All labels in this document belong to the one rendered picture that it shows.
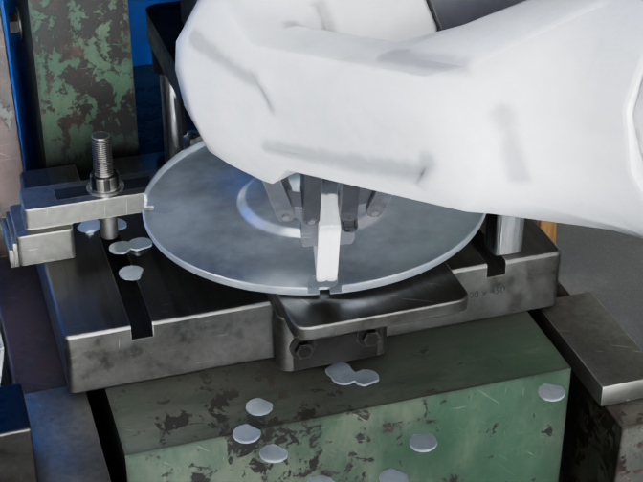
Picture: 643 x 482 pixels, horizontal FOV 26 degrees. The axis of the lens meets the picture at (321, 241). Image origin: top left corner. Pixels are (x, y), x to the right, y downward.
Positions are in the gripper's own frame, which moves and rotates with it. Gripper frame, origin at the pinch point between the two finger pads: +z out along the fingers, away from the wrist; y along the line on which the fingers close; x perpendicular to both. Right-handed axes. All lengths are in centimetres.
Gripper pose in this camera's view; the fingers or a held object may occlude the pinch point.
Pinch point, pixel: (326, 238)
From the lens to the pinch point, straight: 100.8
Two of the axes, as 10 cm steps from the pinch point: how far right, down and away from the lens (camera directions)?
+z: -0.3, 5.7, 8.2
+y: 10.0, -0.5, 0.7
